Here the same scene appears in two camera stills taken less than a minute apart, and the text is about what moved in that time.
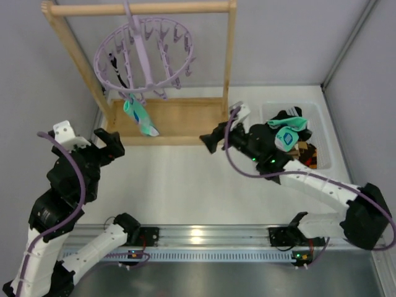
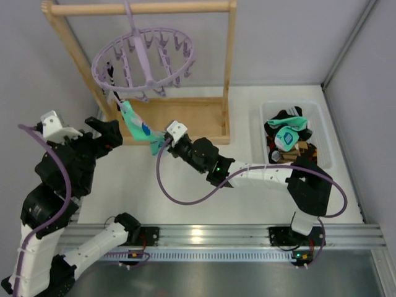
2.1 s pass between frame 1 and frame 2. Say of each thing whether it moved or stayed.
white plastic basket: stayed
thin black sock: moved
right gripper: moved
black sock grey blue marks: stayed
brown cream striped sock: stayed
